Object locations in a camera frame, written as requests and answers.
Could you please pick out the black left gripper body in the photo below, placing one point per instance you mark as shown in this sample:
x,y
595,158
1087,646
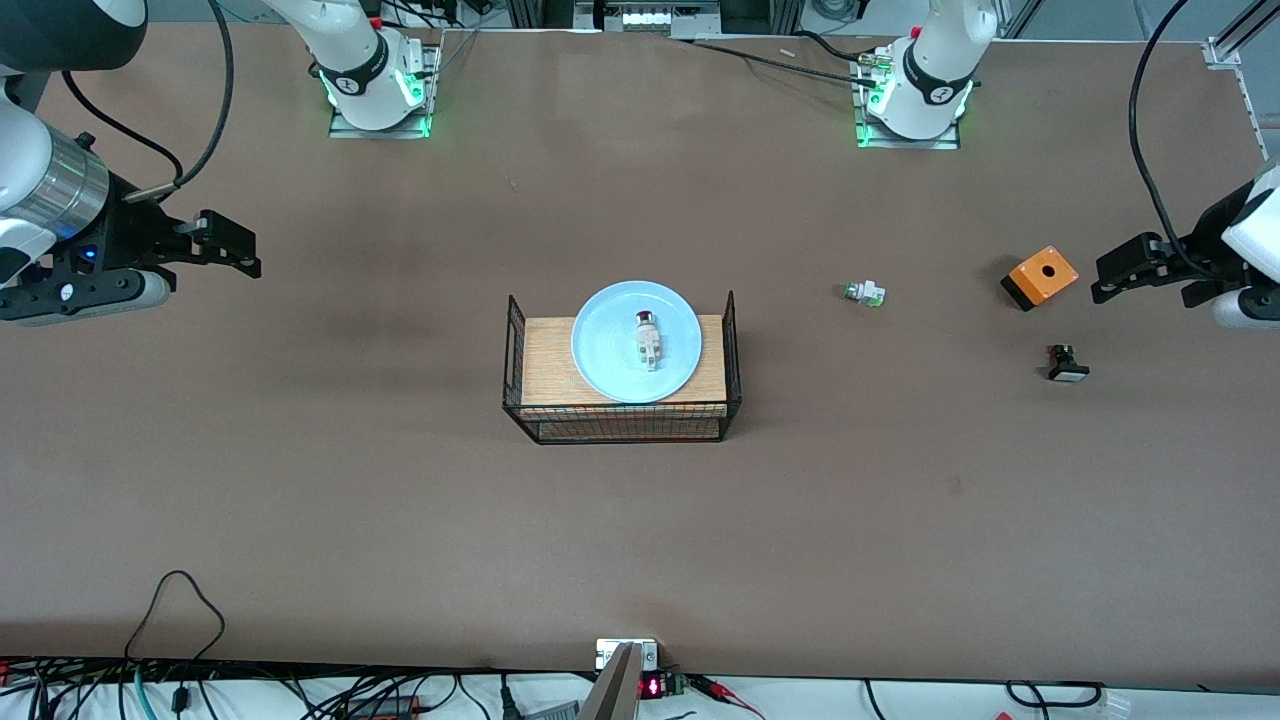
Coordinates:
x,y
1204,250

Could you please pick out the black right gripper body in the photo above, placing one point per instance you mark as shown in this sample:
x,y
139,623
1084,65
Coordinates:
x,y
128,233

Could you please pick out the light blue plate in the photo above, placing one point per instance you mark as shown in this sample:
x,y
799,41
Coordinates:
x,y
610,360

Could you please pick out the red push button switch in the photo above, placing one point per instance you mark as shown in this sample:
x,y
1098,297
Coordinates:
x,y
648,340

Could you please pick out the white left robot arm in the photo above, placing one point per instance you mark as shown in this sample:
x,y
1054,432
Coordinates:
x,y
935,70

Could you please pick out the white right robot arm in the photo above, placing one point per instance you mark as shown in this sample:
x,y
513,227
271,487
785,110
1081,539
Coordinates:
x,y
30,170

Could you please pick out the black square white button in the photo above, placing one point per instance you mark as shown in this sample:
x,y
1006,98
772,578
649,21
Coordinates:
x,y
1066,365

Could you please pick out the black orange adapter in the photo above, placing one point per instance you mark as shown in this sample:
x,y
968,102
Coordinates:
x,y
385,706

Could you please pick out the grey control unit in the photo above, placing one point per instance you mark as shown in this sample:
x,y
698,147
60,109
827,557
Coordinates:
x,y
650,15

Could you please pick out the red test probe leads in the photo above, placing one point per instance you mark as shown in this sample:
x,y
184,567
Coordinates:
x,y
725,690

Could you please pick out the red LED display module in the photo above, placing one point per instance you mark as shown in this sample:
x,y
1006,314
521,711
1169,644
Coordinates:
x,y
655,686

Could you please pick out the orange button enclosure box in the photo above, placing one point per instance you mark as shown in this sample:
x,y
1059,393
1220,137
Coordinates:
x,y
1042,275

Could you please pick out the aluminium frame profile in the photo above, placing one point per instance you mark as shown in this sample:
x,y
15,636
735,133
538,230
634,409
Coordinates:
x,y
1235,35

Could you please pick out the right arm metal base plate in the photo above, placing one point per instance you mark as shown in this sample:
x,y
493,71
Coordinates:
x,y
432,90

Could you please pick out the green push button switch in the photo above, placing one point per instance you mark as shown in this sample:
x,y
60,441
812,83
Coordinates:
x,y
866,293

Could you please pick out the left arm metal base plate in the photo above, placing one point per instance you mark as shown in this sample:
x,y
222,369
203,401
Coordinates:
x,y
868,135

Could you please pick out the white mounting bracket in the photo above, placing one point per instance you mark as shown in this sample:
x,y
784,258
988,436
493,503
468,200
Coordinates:
x,y
604,652

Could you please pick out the silver camera pole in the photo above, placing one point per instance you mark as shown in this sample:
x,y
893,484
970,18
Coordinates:
x,y
612,690

